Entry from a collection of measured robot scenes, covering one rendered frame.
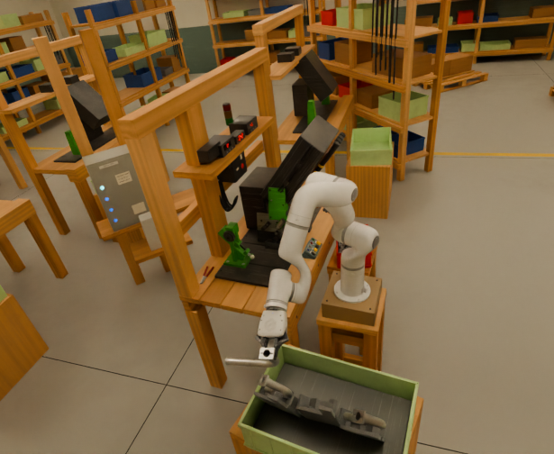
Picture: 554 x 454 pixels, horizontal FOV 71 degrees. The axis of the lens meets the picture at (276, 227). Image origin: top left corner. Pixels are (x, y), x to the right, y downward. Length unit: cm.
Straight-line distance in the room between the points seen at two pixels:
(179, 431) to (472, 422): 182
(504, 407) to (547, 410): 23
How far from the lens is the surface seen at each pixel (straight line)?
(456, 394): 297
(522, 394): 309
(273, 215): 250
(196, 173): 217
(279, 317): 146
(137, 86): 809
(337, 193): 149
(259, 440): 174
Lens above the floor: 241
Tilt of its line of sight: 34 degrees down
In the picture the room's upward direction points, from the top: 8 degrees counter-clockwise
